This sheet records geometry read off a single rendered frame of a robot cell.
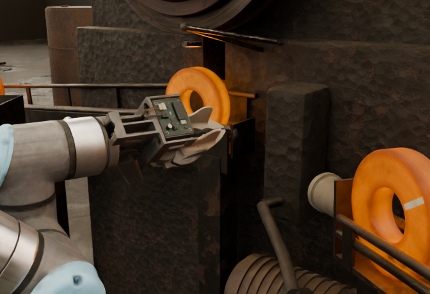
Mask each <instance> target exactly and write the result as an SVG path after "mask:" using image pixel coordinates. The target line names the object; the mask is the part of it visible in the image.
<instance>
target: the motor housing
mask: <svg viewBox="0 0 430 294"><path fill-rule="evenodd" d="M293 268H294V272H295V274H296V278H297V282H298V285H299V288H309V289H310V290H311V291H312V293H313V294H356V291H357V289H355V288H353V289H352V288H351V287H350V286H347V285H345V284H343V285H342V284H341V283H340V282H337V281H332V280H331V279H329V278H327V277H323V276H321V275H319V274H314V273H313V272H311V271H308V270H304V269H303V268H300V267H296V266H295V265H293ZM224 294H286V291H285V286H284V283H283V278H282V273H281V270H280V265H279V262H278V259H277V258H274V257H271V256H268V255H266V254H261V255H260V254H251V255H249V256H247V257H246V258H245V259H243V260H242V261H240V262H239V263H238V264H237V265H236V266H235V268H234V269H233V270H232V272H231V274H230V276H229V278H228V280H227V283H226V286H225V290H224Z"/></svg>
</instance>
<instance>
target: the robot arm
mask: <svg viewBox="0 0 430 294"><path fill-rule="evenodd" d="M165 98H169V99H165ZM156 99H157V100H156ZM212 111H213V109H212V108H211V107H210V106H207V107H203V108H200V109H199V110H198V111H196V112H194V113H192V114H190V115H188V114H187V112H186V109H185V107H184V105H183V102H182V99H181V98H180V94H171V95H158V96H151V97H146V98H145V100H144V101H143V102H142V104H141V105H140V107H139V108H138V110H137V111H136V113H135V114H134V115H129V116H123V117H120V115H119V112H118V111H117V112H111V113H108V114H107V115H106V116H101V117H81V118H70V117H65V118H64V120H50V121H43V122H32V123H26V124H15V125H10V124H3V125H1V126H0V294H106V291H105V288H104V285H103V283H102V282H101V280H100V279H99V277H98V274H97V271H96V269H95V267H94V266H93V265H92V264H90V263H89V262H87V260H86V259H85V258H84V256H83V255H82V254H81V252H80V251H79V250H78V248H77V247H76V246H75V245H74V243H73V242H72V240H71V239H70V238H69V237H68V235H67V234H66V232H65V231H64V230H63V229H62V227H61V226H60V225H59V223H58V220H57V211H56V190H55V187H54V184H55V183H56V182H60V181H65V180H71V179H78V178H82V177H89V176H95V175H99V174H101V173H102V172H105V171H108V170H113V169H115V168H116V167H117V168H118V169H119V172H120V173H121V175H122V176H123V177H124V178H125V180H126V181H127V183H128V184H135V183H138V182H141V181H142V180H143V176H142V173H141V172H142V170H143V165H145V166H146V167H148V168H149V169H150V170H152V169H153V168H154V167H163V170H164V171H167V170H169V169H180V168H184V167H187V166H188V165H190V164H192V162H194V161H195V160H196V159H198V158H199V157H200V156H201V155H202V154H204V153H205V152H207V151H208V150H209V149H210V148H211V147H213V146H214V145H215V144H216V143H217V142H219V141H220V140H221V138H222V137H223V135H224V134H225V128H224V126H222V125H221V124H219V123H217V122H215V121H213V120H211V119H209V118H210V116H211V113H212ZM199 133H206V134H203V135H202V136H201V137H198V138H197V137H192V136H193V135H194V134H199Z"/></svg>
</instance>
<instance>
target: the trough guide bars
mask: <svg viewBox="0 0 430 294"><path fill-rule="evenodd" d="M393 216H394V220H395V222H396V224H397V226H398V228H399V230H400V232H402V233H403V234H404V231H405V225H406V221H405V220H404V219H402V218H400V217H398V216H396V215H394V214H393ZM336 221H337V222H338V223H339V224H341V225H342V229H340V228H339V229H337V230H336V232H335V235H336V236H337V237H338V238H340V239H341V240H342V266H343V267H344V268H345V269H346V270H348V271H349V272H351V273H352V267H354V264H355V249H356V250H357V251H358V252H360V253H361V254H363V255H364V256H366V257H367V258H369V259H370V260H371V261H373V262H374V263H375V264H377V265H379V266H380V267H381V268H383V269H384V270H386V271H387V272H388V273H390V274H392V275H393V276H394V277H396V278H397V279H399V280H400V281H402V282H403V283H405V284H406V285H407V286H409V287H410V288H411V289H413V290H415V291H416V292H417V293H419V294H430V286H428V285H427V284H425V283H424V282H422V281H421V280H419V279H417V278H416V277H415V276H413V275H411V274H410V273H408V272H407V271H405V270H404V269H402V268H401V267H400V266H398V265H396V264H395V263H393V262H392V261H390V260H389V259H387V258H386V257H384V256H382V255H381V254H380V253H378V252H376V251H375V250H373V249H372V248H370V247H369V246H367V245H366V244H364V243H363V242H361V241H360V240H358V239H357V238H355V235H356V234H357V235H358V236H360V237H361V238H363V239H364V240H366V241H367V242H369V243H371V244H372V245H373V246H375V247H377V248H378V249H380V250H382V251H383V252H385V253H386V254H388V255H389V256H391V257H392V258H394V259H396V260H397V261H398V262H400V263H402V264H403V265H405V266H407V267H408V268H410V269H411V270H413V271H414V272H416V273H418V274H419V275H421V276H422V277H423V278H425V279H427V280H428V281H430V267H429V266H427V265H425V264H424V263H422V262H421V261H419V260H417V259H415V258H414V257H412V256H411V255H409V254H407V253H405V252H404V251H402V250H401V249H399V248H397V247H396V246H394V245H392V244H391V243H389V242H387V241H386V240H384V239H383V238H380V237H379V236H377V235H376V234H374V233H372V232H370V231H369V230H367V229H366V228H364V227H362V226H361V225H359V224H357V223H356V222H354V221H352V220H351V219H349V218H348V217H346V216H344V215H342V214H338V215H337V216H336Z"/></svg>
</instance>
